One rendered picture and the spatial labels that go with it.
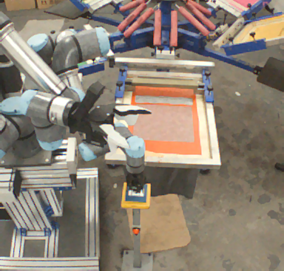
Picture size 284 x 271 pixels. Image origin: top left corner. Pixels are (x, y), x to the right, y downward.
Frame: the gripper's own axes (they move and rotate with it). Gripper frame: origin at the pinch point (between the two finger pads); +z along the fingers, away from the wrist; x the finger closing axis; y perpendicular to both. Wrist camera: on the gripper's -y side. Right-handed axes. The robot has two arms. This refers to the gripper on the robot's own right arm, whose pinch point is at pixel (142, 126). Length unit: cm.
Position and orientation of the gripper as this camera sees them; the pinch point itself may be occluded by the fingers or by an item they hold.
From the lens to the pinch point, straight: 74.9
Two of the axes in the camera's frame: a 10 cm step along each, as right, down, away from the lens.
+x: -3.5, 5.6, -7.5
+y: -0.5, 7.9, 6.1
